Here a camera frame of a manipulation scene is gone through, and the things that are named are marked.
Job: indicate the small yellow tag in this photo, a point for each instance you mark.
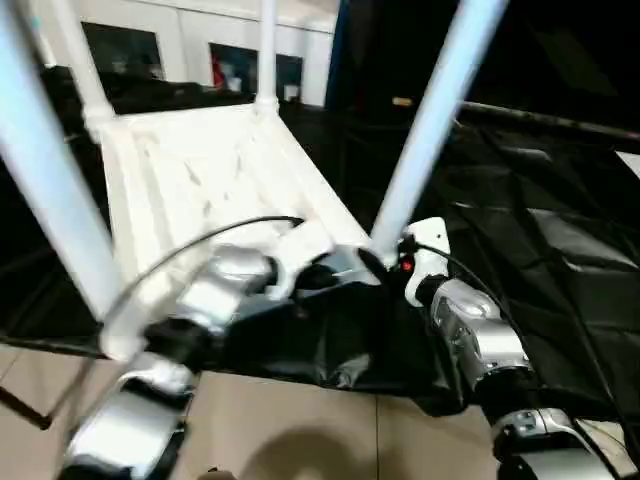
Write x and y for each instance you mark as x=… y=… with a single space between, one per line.
x=402 y=101

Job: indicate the white plastic table leg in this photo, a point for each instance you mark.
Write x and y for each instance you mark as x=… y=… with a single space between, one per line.
x=267 y=50
x=80 y=60
x=430 y=130
x=50 y=180

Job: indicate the white glass-door cabinet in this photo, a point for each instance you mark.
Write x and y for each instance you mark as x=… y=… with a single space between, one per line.
x=190 y=25

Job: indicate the grey metal frame leg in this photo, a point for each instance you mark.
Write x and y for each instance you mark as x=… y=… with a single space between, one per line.
x=25 y=408

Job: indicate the white flat board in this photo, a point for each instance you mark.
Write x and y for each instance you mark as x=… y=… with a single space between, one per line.
x=631 y=162

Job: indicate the dark metal rod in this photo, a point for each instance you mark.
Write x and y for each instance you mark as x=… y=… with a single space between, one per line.
x=550 y=115

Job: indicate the black work mat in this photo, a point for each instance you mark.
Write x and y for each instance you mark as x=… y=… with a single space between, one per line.
x=540 y=250

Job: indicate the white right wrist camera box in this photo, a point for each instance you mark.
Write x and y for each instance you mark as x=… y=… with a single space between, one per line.
x=425 y=250

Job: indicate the red bottle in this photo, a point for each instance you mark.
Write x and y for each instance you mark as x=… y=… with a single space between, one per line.
x=217 y=72

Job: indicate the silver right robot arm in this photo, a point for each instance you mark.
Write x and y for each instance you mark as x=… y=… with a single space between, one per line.
x=470 y=330

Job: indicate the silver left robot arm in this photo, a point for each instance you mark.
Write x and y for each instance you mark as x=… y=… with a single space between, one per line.
x=220 y=285

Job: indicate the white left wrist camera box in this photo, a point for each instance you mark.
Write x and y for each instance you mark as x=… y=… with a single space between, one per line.
x=300 y=245

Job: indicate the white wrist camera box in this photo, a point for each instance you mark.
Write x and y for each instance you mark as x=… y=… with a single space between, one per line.
x=300 y=245
x=425 y=250

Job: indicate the white plastic table top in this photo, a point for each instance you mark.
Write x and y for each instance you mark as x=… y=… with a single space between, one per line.
x=200 y=170

